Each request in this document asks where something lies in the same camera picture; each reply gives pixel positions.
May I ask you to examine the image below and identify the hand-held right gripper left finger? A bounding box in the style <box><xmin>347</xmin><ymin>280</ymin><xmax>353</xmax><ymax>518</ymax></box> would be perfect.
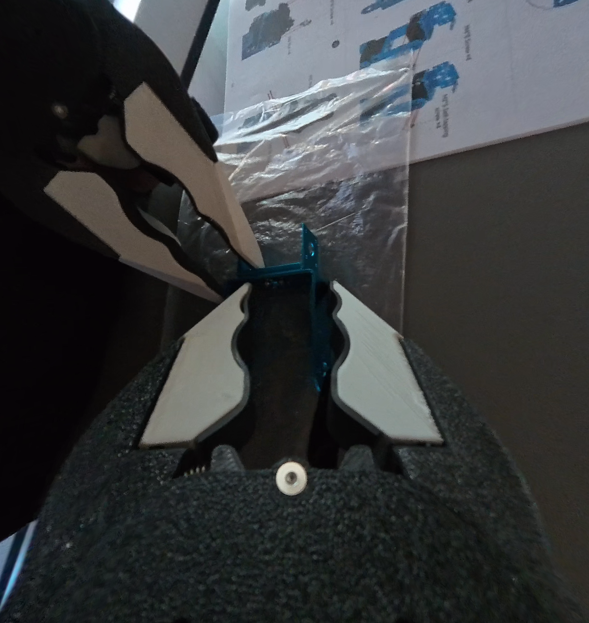
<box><xmin>138</xmin><ymin>281</ymin><xmax>254</xmax><ymax>449</ymax></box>

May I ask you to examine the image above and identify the blue metal bracket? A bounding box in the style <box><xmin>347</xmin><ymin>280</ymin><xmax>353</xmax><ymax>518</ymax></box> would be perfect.
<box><xmin>229</xmin><ymin>224</ymin><xmax>335</xmax><ymax>397</ymax></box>

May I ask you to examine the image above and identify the white instruction manual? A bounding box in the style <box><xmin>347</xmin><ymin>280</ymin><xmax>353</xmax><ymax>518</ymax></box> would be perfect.
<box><xmin>224</xmin><ymin>0</ymin><xmax>589</xmax><ymax>161</ymax></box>

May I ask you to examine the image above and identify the grey desk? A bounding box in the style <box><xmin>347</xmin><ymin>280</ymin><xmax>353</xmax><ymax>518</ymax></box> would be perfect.
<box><xmin>158</xmin><ymin>114</ymin><xmax>589</xmax><ymax>623</ymax></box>

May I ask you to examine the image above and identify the black bar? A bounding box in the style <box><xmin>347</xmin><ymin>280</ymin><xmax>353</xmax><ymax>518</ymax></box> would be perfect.
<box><xmin>178</xmin><ymin>0</ymin><xmax>222</xmax><ymax>93</ymax></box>

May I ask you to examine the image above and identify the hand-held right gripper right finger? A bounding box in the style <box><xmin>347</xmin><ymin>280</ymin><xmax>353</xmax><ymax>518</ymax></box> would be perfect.
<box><xmin>328</xmin><ymin>278</ymin><xmax>446</xmax><ymax>446</ymax></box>

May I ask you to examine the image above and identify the clear plastic bag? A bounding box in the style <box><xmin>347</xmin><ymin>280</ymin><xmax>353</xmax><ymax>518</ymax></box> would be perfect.
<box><xmin>175</xmin><ymin>66</ymin><xmax>417</xmax><ymax>339</ymax></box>

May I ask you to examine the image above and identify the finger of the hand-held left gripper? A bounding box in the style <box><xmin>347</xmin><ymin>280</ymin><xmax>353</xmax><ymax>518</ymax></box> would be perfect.
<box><xmin>42</xmin><ymin>168</ymin><xmax>224</xmax><ymax>303</ymax></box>
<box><xmin>122</xmin><ymin>82</ymin><xmax>267</xmax><ymax>271</ymax></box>

